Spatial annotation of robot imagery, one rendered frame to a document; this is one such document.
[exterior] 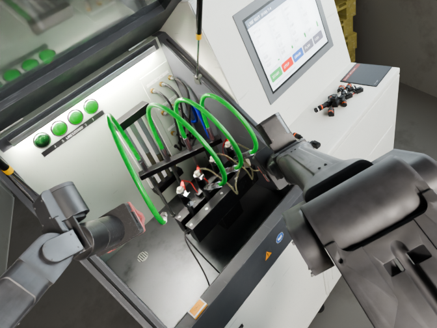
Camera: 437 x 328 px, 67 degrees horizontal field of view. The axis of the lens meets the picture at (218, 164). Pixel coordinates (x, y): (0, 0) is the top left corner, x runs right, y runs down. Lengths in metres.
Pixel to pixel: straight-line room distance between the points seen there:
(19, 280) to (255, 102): 0.96
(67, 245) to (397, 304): 0.44
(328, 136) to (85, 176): 0.88
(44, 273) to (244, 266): 0.65
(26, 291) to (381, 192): 0.43
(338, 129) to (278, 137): 0.68
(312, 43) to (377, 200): 1.29
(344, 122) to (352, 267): 1.15
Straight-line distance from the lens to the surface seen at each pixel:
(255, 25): 1.26
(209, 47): 1.13
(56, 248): 0.53
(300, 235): 0.24
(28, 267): 0.52
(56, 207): 0.59
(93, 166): 1.21
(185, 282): 1.21
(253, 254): 1.05
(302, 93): 1.44
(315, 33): 1.51
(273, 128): 0.66
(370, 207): 0.24
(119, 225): 0.65
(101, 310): 2.43
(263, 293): 1.23
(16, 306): 0.51
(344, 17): 3.23
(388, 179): 0.24
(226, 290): 1.03
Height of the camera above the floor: 1.82
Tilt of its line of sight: 40 degrees down
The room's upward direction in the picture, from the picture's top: 22 degrees counter-clockwise
